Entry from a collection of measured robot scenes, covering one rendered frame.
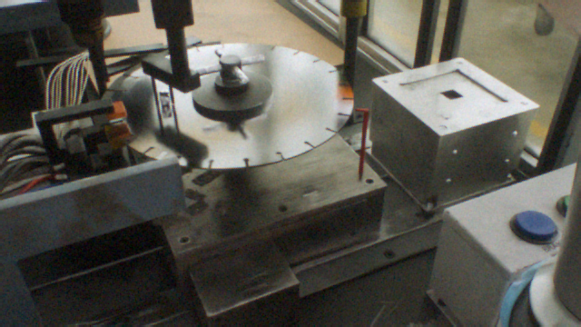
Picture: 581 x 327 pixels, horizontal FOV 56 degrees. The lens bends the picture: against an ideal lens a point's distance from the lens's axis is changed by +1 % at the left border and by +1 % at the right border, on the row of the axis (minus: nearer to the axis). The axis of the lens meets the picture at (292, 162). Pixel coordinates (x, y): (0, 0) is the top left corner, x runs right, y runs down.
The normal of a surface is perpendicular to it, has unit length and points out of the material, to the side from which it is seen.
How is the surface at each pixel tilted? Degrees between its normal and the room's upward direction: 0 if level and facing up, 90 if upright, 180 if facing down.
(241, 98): 5
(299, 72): 0
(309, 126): 0
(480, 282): 90
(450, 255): 90
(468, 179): 90
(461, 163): 90
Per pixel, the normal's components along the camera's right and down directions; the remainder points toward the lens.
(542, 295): -0.80, -0.54
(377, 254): 0.00, -0.80
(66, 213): 0.43, 0.54
